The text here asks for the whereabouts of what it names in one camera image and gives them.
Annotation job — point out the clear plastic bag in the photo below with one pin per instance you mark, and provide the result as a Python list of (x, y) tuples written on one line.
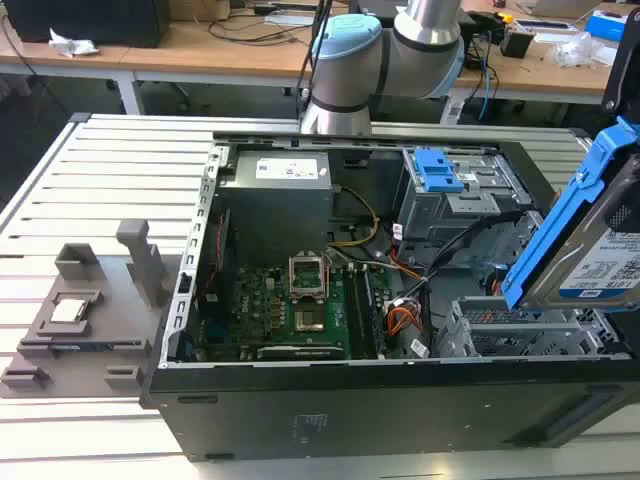
[(582, 50)]

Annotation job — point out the crumpled white paper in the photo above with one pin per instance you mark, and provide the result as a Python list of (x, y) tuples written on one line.
[(72, 45)]

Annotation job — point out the blue cardboard box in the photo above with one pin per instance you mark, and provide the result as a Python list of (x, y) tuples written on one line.
[(602, 22)]

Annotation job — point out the hard disk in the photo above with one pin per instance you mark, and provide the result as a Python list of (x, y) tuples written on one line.
[(550, 240)]

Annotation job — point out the green motherboard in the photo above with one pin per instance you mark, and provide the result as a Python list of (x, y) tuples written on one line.
[(260, 305)]

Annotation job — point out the CPU socket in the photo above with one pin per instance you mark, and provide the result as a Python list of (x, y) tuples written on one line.
[(310, 321)]

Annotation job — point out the silver CPU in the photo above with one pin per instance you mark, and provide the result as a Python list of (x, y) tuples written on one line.
[(70, 310)]

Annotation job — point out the grey parts rack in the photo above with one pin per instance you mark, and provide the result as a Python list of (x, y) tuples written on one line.
[(115, 300)]

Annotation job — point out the grey metal drive cage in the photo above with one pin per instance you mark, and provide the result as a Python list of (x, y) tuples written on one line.
[(425, 215)]

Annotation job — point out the grey metal disk bay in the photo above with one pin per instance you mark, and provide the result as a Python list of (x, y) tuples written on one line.
[(452, 330)]

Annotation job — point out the black RAM stick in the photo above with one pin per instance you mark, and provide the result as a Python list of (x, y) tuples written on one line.
[(374, 315)]

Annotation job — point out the grey power supply unit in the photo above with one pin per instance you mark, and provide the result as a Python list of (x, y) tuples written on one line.
[(275, 220)]

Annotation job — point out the black open PC case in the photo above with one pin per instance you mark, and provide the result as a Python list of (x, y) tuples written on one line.
[(350, 420)]

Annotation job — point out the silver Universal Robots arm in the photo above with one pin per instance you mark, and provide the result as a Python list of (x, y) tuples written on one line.
[(340, 85)]

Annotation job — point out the large black box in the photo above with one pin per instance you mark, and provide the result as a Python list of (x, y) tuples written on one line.
[(90, 22)]

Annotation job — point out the blue plastic drive latch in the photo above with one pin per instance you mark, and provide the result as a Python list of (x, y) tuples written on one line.
[(437, 175)]

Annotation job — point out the small black box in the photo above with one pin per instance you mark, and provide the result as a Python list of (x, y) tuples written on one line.
[(516, 44)]

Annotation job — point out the black graphics card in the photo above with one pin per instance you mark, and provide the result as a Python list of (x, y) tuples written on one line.
[(300, 352)]

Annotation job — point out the wooden desk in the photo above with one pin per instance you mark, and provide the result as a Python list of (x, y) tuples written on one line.
[(200, 55)]

